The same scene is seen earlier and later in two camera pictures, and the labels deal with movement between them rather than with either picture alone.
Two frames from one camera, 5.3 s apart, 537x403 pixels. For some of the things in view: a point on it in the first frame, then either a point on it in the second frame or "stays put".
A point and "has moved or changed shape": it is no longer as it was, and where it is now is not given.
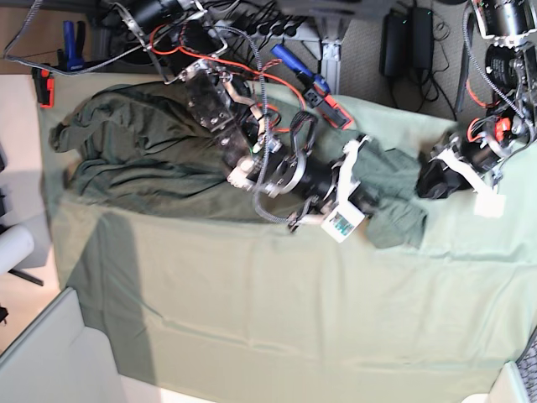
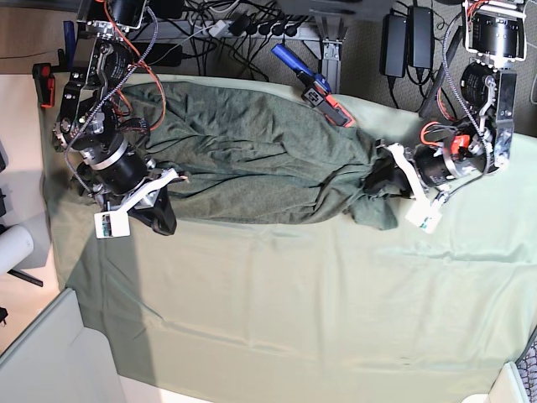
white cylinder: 17,243 stays put
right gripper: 437,180 -> 386,169
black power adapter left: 395,43 stays put
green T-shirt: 150,148 has moved or changed shape
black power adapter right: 422,38 stays put
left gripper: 345,186 -> 140,193
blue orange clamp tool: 315,90 stays put
